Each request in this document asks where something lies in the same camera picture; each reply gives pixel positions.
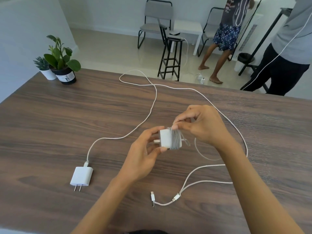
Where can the person's left hand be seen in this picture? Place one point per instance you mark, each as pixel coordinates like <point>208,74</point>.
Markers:
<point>139,160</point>

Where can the person's right hand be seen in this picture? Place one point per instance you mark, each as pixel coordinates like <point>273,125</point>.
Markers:
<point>207,126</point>

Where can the person's left forearm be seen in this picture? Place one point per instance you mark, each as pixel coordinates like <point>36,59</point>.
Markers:
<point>102,209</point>

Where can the person's right forearm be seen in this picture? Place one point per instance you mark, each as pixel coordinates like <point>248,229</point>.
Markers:
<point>256,192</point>

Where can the white power strip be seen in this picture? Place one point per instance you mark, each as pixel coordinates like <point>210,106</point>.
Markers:
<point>201,79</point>

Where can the black bar stool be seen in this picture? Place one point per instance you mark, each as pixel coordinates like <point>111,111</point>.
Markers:
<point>176,39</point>

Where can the dark flat device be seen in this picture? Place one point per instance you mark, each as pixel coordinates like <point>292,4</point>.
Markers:
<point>174,33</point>

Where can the white side table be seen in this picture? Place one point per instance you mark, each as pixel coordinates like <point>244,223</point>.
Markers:
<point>189,26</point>

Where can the white tower appliance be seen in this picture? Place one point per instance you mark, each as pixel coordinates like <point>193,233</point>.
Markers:
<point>253,34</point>

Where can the grey folding chair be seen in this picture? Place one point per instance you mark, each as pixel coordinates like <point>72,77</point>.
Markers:
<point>212,15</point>
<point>158,9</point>

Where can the green plant in black pot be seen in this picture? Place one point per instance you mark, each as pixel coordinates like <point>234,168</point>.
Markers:
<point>65,76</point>

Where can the thin black stand pole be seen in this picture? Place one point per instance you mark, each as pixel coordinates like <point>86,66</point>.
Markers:
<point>253,13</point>

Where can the succulent in white pot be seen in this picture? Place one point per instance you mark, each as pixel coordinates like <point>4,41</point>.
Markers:
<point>48,74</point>

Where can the black metal desk frame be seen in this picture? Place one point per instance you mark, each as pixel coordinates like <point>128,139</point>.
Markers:
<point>265,38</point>

